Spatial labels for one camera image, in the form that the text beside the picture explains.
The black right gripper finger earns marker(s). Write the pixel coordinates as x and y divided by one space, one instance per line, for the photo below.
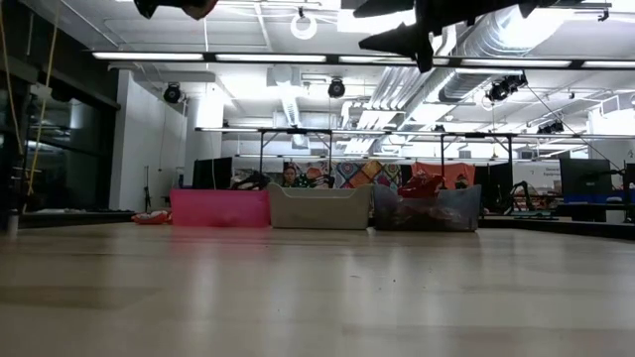
414 42
392 7

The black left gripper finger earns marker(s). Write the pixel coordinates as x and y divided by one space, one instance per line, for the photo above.
154 6

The dark red candy wrapper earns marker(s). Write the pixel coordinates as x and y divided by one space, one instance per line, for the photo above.
203 7

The red and white candy bag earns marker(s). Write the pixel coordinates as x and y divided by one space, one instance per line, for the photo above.
431 215

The orange candy wrapper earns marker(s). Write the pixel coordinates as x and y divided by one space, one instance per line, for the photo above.
151 217

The orange hanging cloth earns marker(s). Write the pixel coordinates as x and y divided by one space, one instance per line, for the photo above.
454 169

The colourful patchwork quilt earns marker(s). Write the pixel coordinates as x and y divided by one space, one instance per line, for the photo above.
367 171

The person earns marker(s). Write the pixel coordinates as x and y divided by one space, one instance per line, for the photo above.
289 176
461 182

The black hanging cloth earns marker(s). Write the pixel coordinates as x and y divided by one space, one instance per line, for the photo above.
496 178

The black computer monitor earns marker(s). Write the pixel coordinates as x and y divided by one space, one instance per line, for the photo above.
212 173
585 176

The blue-grey plastic bin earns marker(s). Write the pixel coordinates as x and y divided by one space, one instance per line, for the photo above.
471 213

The beige plastic bin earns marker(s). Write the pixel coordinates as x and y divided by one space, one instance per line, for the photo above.
320 208

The pink plastic bin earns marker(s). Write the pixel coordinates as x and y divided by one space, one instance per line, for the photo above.
220 208

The blue desk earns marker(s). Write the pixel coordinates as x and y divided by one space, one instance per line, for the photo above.
595 198

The silver ventilation duct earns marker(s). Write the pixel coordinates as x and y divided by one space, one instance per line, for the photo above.
466 84

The black background table frame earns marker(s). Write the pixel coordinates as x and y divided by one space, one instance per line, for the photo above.
297 131
476 135

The white cylinder post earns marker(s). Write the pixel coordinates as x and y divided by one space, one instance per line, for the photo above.
12 223

